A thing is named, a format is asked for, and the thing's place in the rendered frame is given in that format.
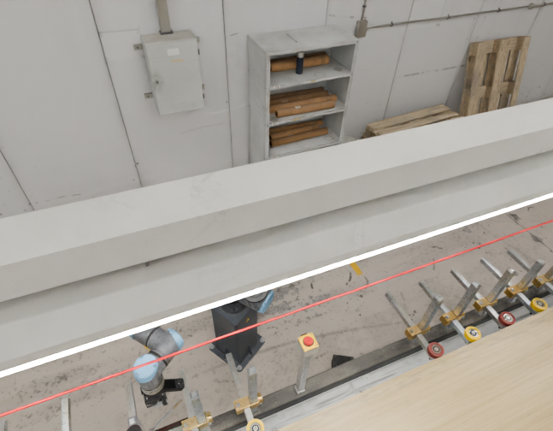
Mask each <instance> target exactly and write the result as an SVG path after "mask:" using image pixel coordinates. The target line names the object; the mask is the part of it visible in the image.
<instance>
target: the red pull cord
mask: <svg viewBox="0 0 553 431"><path fill-rule="evenodd" d="M550 222H553V220H550V221H547V222H544V223H541V224H538V225H536V226H534V227H530V228H527V229H524V230H521V231H519V232H517V233H512V234H510V235H507V236H504V237H502V238H500V239H495V240H493V241H490V242H488V243H485V244H483V245H478V246H475V247H474V248H471V249H468V250H465V251H461V252H458V253H456V254H454V255H451V256H448V257H444V258H442V259H439V260H437V261H434V262H431V263H428V264H425V265H422V266H420V267H417V268H414V269H411V270H408V271H405V272H402V273H400V274H397V275H393V276H391V277H388V278H385V279H383V280H379V281H376V282H374V283H371V284H368V285H366V286H362V287H359V288H357V289H354V290H351V291H349V292H345V293H342V294H339V295H337V296H335V297H332V298H328V299H325V300H322V301H320V302H318V303H315V304H311V305H308V306H305V307H303V308H301V309H298V310H294V311H291V312H289V313H286V314H284V315H281V316H276V317H275V318H272V319H269V320H266V321H264V322H259V323H257V324H255V325H252V326H249V327H247V328H243V329H240V330H238V331H235V332H232V333H229V334H226V335H223V336H221V337H218V338H215V339H212V340H209V341H206V342H203V343H201V344H198V345H194V346H192V347H189V348H186V349H184V350H182V351H177V352H175V353H172V354H169V355H167V356H165V357H160V358H157V359H155V360H152V361H150V362H148V363H143V364H140V365H138V366H136V367H133V368H130V369H126V370H123V371H121V372H119V373H116V374H113V375H109V376H106V377H104V378H102V379H99V380H96V381H92V382H90V383H87V384H85V385H82V386H79V387H76V388H73V389H70V390H67V391H65V392H62V393H58V394H56V395H53V396H50V397H48V398H45V399H41V400H39V401H36V402H33V403H30V404H27V405H24V406H21V407H19V408H16V409H13V410H10V411H7V412H4V413H2V414H0V417H2V416H6V415H8V414H11V413H14V412H16V411H19V410H23V409H25V408H28V407H31V406H34V405H36V404H40V403H43V402H45V401H47V400H50V399H54V398H57V397H60V396H62V395H64V394H67V393H71V392H74V391H76V390H79V389H81V388H84V387H88V386H90V385H93V384H96V383H98V382H101V381H105V380H107V379H110V378H113V377H116V376H117V375H122V374H125V373H127V372H129V371H132V370H135V369H139V368H142V367H144V366H146V365H149V364H152V363H156V362H158V361H161V360H163V359H166V358H169V357H172V356H175V355H178V354H180V353H183V352H185V351H189V350H192V349H195V348H198V347H199V346H202V345H207V344H209V343H211V342H214V341H217V340H219V339H224V338H226V337H228V336H231V335H234V334H238V333H240V332H243V331H245V330H248V329H251V328H254V327H257V326H260V325H262V324H265V323H267V322H271V321H274V320H277V319H280V318H281V317H284V316H288V315H291V314H293V313H296V312H298V311H301V310H306V309H307V308H310V307H313V306H316V305H318V304H322V303H325V302H327V301H330V300H333V299H335V298H339V297H342V296H344V295H347V294H349V293H352V292H356V291H359V290H362V289H363V288H366V287H369V286H373V285H375V284H378V283H380V282H383V281H386V280H389V279H392V278H395V277H398V276H400V275H404V274H407V273H409V272H412V271H415V270H417V269H421V268H424V267H426V266H429V265H431V264H434V263H438V262H441V261H443V260H445V259H448V258H451V257H455V256H457V255H460V254H462V253H465V252H468V251H471V250H474V249H477V248H480V247H482V246H485V245H489V244H491V243H494V242H497V241H499V240H501V239H506V238H508V237H511V236H513V235H516V234H518V233H523V232H525V231H527V230H530V229H533V228H535V227H539V226H542V225H544V224H547V223H550Z"/></svg>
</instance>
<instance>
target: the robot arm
mask: <svg viewBox="0 0 553 431"><path fill-rule="evenodd" d="M273 297H274V291H272V290H270V289H268V290H266V291H262V292H258V293H255V294H252V295H250V296H247V297H244V298H240V299H237V300H234V301H232V302H229V303H226V304H222V305H220V307H221V308H222V309H223V310H224V311H225V312H226V313H230V314H236V313H239V312H241V311H242V310H244V309H245V308H246V306H248V307H250V308H251V309H253V310H256V311H257V312H260V313H264V312H265V311H266V310H267V309H268V306H269V305H270V304H271V302H272V300H273ZM160 326H161V325H158V326H155V327H153V328H148V329H145V330H143V331H140V332H137V333H135V334H129V336H130V337H131V338H132V339H134V340H136V341H137V342H139V343H140V344H142V345H144V346H146V347H148V348H149V349H150V351H149V352H148V354H146V355H143V356H141V357H139V358H138V359H137V360H136V362H135V363H134V365H133V367H136V366H138V365H140V364H143V363H148V362H150V361H152V360H155V359H157V358H160V357H165V356H167V355H169V354H172V353H175V352H177V351H180V349H181V347H182V346H183V344H184V341H183V339H182V337H181V336H180V335H179V334H178V333H177V332H176V331H175V330H173V329H171V328H169V329H167V331H166V330H164V329H163V328H160ZM174 357H175V356H172V357H169V358H166V359H163V360H161V361H158V362H156V363H152V364H149V365H146V366H144V367H142V368H139V369H135V370H134V371H133V374H134V378H135V379H136V381H137V382H138V384H139V385H140V390H141V394H142V395H144V402H145V405H146V406H147V408H150V407H151V406H154V408H156V407H159V406H162V405H167V404H168V397H167V394H166V393H167V392H178V391H182V390H183V389H184V388H185V384H184V380H183V378H178V379H164V377H163V375H162V371H163V370H164V369H165V368H166V367H167V366H168V365H169V363H170V362H171V361H172V359H173V358H174Z"/></svg>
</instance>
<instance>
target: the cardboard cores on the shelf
mask: <svg viewBox="0 0 553 431"><path fill-rule="evenodd" d="M303 56H304V59H303V67H304V68H306V67H313V66H319V65H324V64H328V63H329V56H328V55H327V54H326V52H325V51H322V52H316V53H311V54H305V55H303ZM296 65H297V56H288V57H282V58H277V59H271V60H270V73H272V72H278V71H284V70H290V69H296ZM335 102H337V95H336V94H332V95H329V92H328V90H324V87H323V86H322V87H316V88H311V89H305V90H300V91H294V92H284V93H279V94H274V95H270V99H269V114H272V113H275V115H276V117H277V118H279V117H284V116H288V115H298V114H302V113H308V112H313V111H317V110H323V109H331V108H334V107H335ZM322 125H323V120H322V119H319V120H315V121H306V122H301V123H297V124H291V125H287V126H282V127H274V128H269V139H270V140H269V144H270V146H271V147H275V146H278V145H285V144H289V143H292V142H296V141H299V140H303V139H309V138H313V137H317V136H321V135H324V134H328V130H327V127H322V128H319V126H322Z"/></svg>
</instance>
